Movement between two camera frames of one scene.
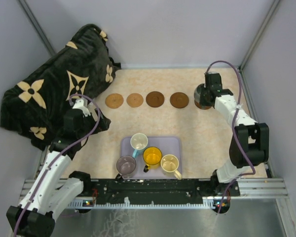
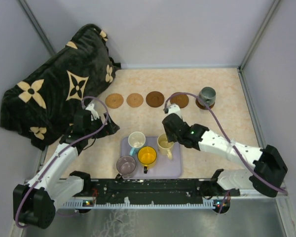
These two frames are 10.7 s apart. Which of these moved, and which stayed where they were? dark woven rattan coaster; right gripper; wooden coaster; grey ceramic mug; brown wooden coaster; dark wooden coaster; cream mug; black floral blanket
Moved: grey ceramic mug; right gripper; cream mug
Stayed: dark woven rattan coaster; brown wooden coaster; dark wooden coaster; wooden coaster; black floral blanket
